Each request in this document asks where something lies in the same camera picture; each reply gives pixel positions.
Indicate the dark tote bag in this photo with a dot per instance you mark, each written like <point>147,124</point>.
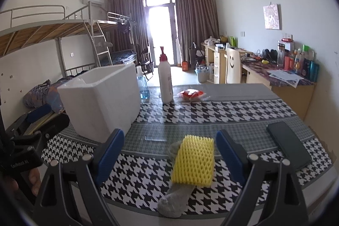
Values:
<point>196,55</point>

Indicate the dark blue mattress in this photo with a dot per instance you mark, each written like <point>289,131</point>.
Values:
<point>123,55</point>

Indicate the clear plastic wrapper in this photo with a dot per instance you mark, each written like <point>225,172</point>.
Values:
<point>155,138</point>

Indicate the person's left hand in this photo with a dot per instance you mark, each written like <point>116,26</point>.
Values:
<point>33,182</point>

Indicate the red snack packet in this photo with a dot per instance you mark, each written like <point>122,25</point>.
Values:
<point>191,94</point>

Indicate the black smartphone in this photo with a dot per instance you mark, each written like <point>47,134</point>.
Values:
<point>288,145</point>

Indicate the grey sock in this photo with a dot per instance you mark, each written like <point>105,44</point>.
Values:
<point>173,202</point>

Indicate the grey metal bunk bed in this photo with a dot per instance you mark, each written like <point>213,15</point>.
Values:
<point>39,27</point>
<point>116,19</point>

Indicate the yellow foam net sleeve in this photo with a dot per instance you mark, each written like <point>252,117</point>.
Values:
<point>194,159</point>

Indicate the printed paper sheets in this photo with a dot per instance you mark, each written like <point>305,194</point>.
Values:
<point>284,76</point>

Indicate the white foam box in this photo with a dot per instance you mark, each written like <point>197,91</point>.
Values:
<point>106,99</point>

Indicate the wall poster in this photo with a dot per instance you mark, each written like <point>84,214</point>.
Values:
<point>272,17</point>

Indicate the black headphones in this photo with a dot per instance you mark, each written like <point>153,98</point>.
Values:
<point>269,55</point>

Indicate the row of toiletry bottles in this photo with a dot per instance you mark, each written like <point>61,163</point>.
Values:
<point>299,62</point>

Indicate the brown curtain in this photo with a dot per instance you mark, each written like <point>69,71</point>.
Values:
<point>197,22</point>
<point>124,17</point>

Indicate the white carton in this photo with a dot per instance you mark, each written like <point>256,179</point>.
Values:
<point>211,72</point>

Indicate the glass balcony door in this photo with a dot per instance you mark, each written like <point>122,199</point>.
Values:
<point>161,30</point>

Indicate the white plastic bag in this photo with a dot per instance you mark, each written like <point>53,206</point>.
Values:
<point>212,40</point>

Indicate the wooden desk with purple cloth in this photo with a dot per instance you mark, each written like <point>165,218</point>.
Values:
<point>286,93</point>

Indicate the clear bottle with blue liquid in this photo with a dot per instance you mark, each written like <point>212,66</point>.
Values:
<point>143,88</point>

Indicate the grey patterned bedding bundle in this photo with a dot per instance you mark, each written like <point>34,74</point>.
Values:
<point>35,93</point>

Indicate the black folding chair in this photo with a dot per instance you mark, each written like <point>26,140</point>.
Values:
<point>145,62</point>

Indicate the grey trash bin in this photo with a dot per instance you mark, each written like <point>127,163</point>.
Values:
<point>201,75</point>

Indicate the wooden chair with smiley face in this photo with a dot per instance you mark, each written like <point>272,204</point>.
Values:
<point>233,67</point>

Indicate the green bag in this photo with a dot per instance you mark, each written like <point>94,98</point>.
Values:
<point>232,41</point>

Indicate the houndstooth tablecloth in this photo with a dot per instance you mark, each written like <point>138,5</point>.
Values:
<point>212,120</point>

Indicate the light wooden desk with drawers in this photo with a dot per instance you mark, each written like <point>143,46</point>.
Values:
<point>218,64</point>

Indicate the blue plaid quilt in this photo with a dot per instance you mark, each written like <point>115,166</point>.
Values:
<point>59,103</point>

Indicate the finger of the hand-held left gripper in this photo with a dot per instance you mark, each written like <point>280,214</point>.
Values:
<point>57,124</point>
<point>38,113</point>

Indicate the wall socket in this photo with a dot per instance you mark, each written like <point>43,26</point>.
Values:
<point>287,36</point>

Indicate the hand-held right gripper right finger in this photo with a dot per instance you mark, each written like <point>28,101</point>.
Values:
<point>230,157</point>

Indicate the white pump bottle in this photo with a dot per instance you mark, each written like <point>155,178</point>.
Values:
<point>165,80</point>

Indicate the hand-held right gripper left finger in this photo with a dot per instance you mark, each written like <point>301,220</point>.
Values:
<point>110,157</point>

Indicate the grey metal bed ladder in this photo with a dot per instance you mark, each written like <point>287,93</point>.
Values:
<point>102,43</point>

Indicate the orange bag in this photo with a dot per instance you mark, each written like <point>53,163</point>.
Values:
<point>184,65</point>

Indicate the dark hanging clothes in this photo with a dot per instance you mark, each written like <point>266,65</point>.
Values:
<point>125,29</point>

